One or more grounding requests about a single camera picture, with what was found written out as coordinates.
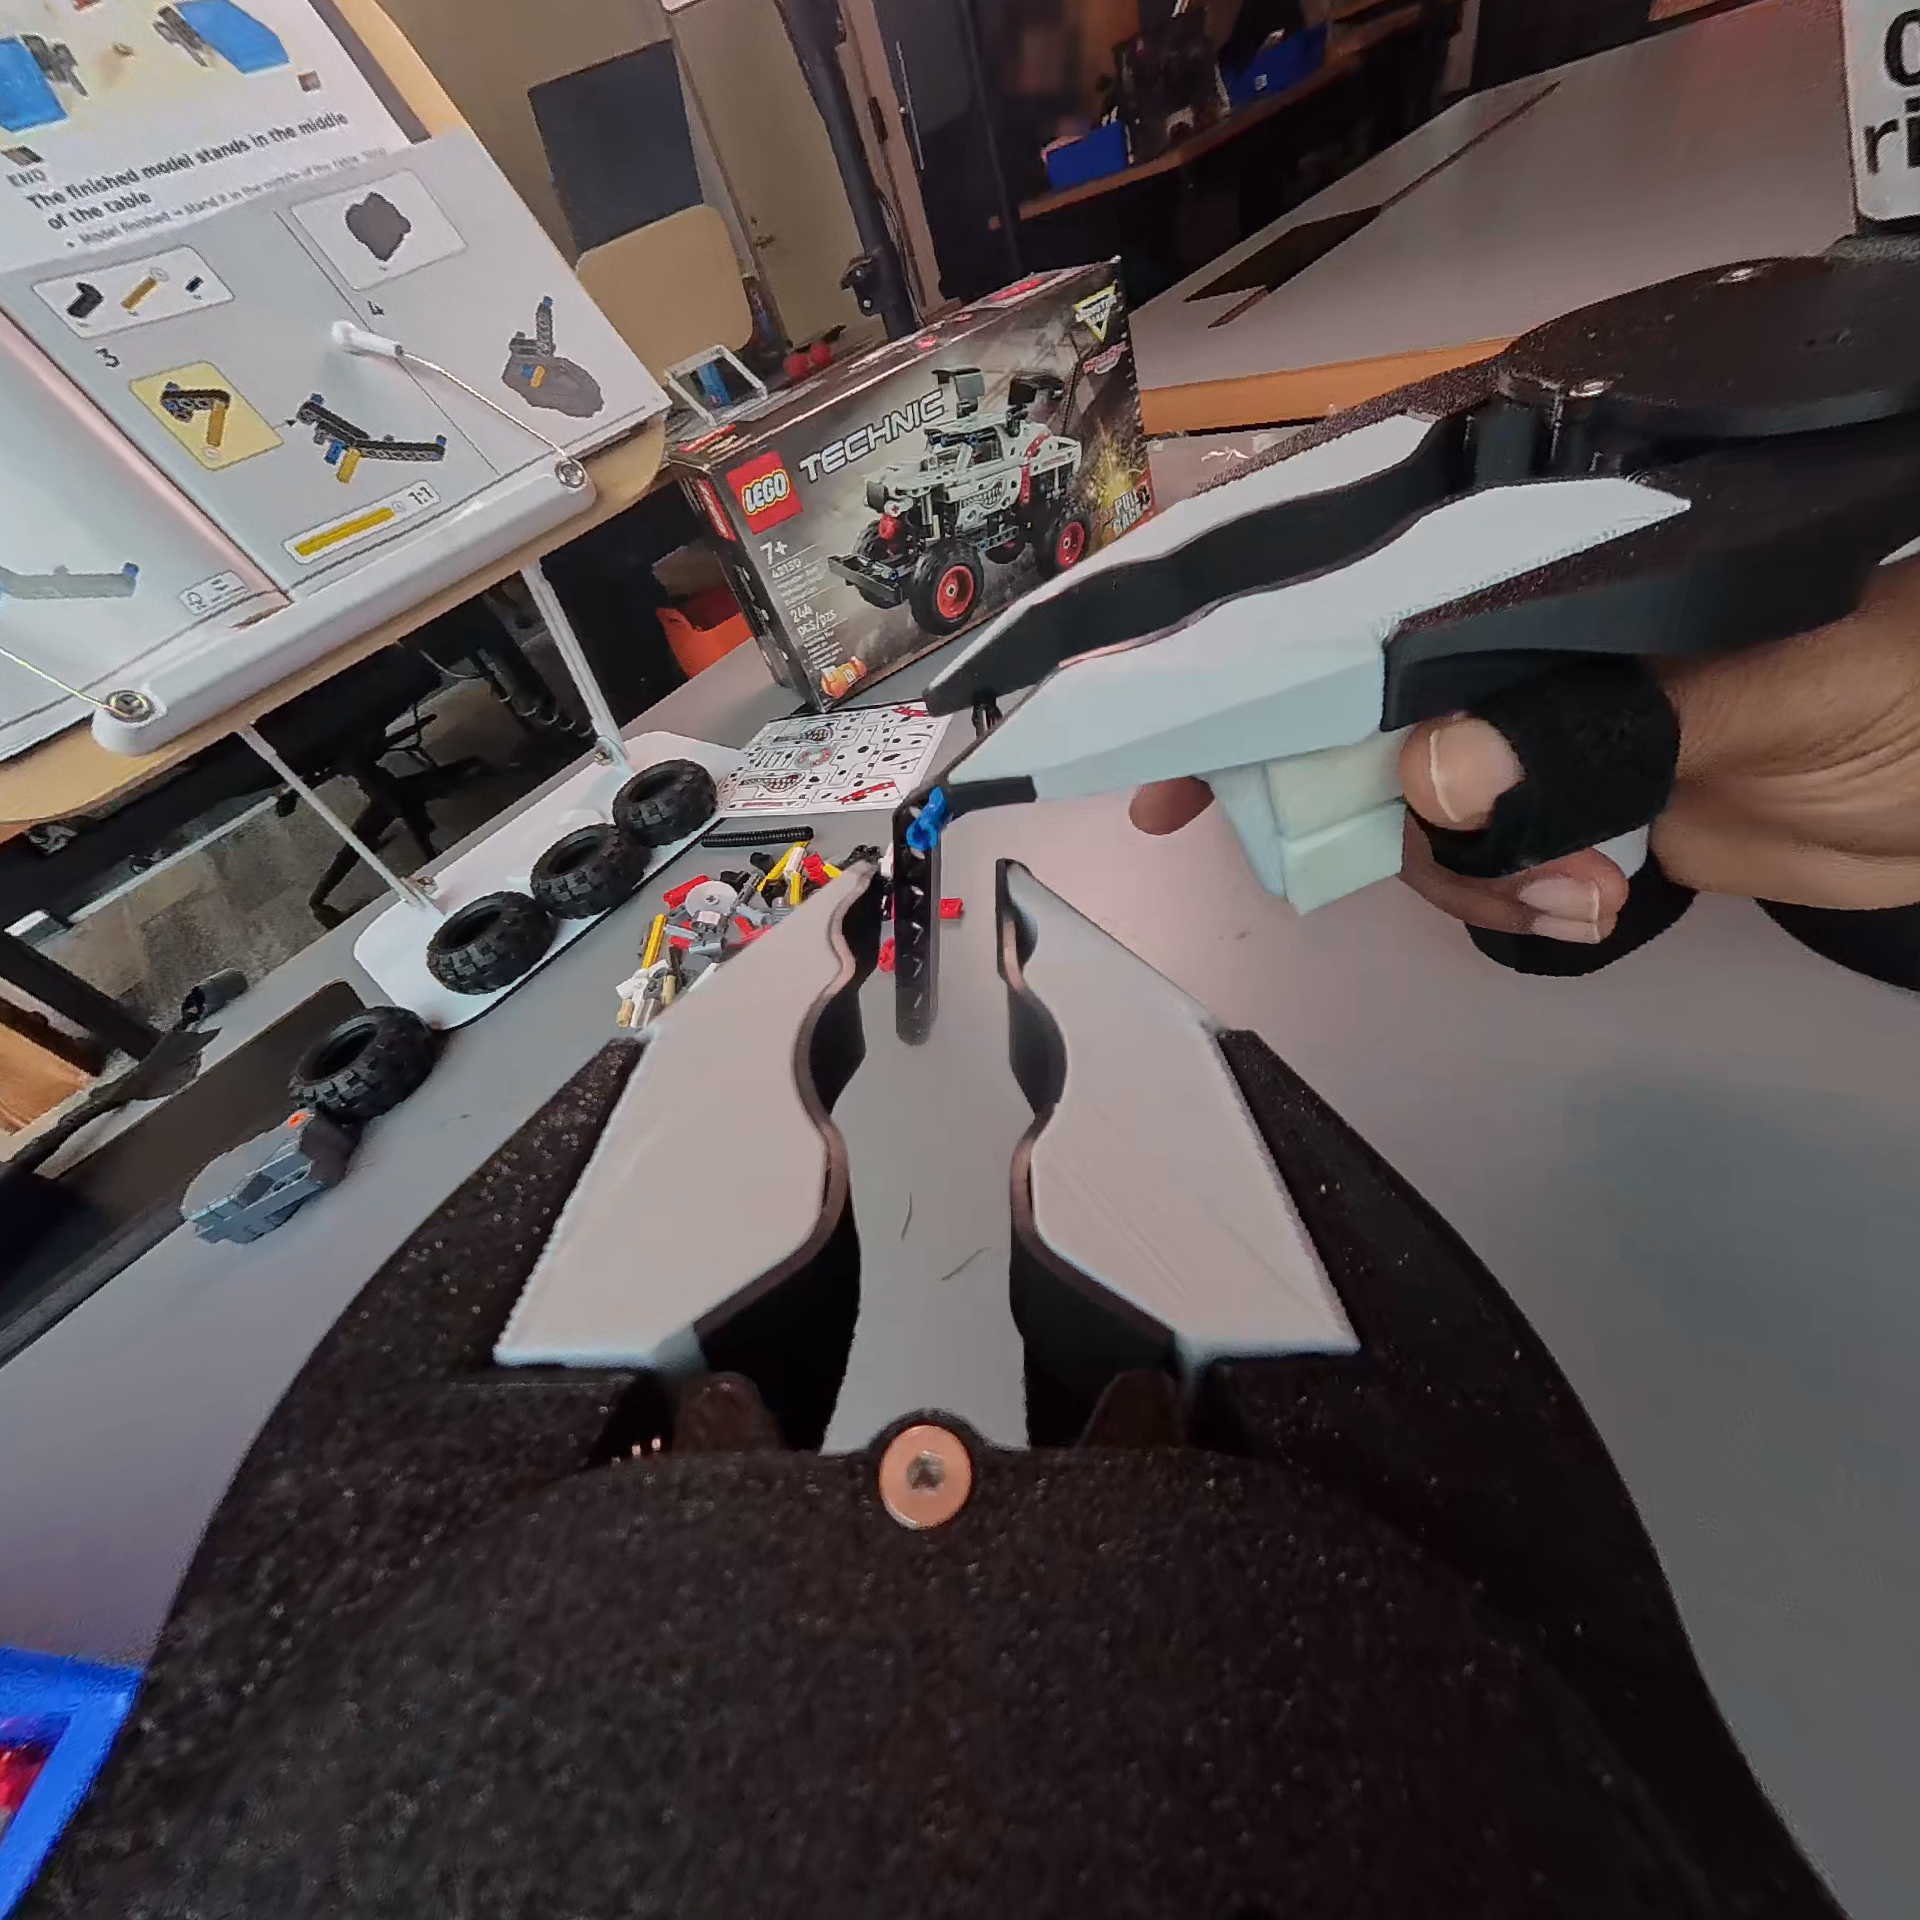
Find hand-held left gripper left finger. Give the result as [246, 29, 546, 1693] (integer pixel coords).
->
[496, 862, 881, 1449]

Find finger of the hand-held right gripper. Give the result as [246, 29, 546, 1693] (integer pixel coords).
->
[927, 416, 1466, 714]
[945, 478, 1694, 817]

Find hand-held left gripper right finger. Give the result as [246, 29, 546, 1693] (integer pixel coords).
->
[998, 858, 1361, 1441]

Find black bent beam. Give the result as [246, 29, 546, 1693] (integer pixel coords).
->
[891, 802, 953, 1049]

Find grey desk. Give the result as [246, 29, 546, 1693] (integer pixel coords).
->
[0, 427, 1920, 1920]

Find person's right hand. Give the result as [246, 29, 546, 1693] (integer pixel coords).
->
[1128, 561, 1920, 944]

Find pile of mixed building pieces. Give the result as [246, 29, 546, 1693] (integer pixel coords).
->
[615, 838, 962, 1033]

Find black rubber tire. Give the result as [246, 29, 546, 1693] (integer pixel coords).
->
[529, 823, 651, 920]
[614, 757, 721, 847]
[288, 1007, 442, 1123]
[426, 890, 555, 997]

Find neighbouring grey table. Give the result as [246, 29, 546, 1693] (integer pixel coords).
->
[1124, 0, 1920, 435]

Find toy truck box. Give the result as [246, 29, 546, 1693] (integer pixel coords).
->
[668, 263, 1155, 714]

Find sticker sheet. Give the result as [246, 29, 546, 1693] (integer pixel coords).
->
[719, 703, 956, 817]

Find grey motor block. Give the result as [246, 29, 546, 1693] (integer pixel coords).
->
[184, 1111, 362, 1249]

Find white book stand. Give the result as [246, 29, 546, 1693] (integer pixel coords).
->
[0, 128, 722, 1037]

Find blue storage bin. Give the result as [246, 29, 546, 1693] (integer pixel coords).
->
[0, 1648, 145, 1920]

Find instruction booklet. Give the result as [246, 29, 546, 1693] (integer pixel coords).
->
[0, 0, 671, 722]

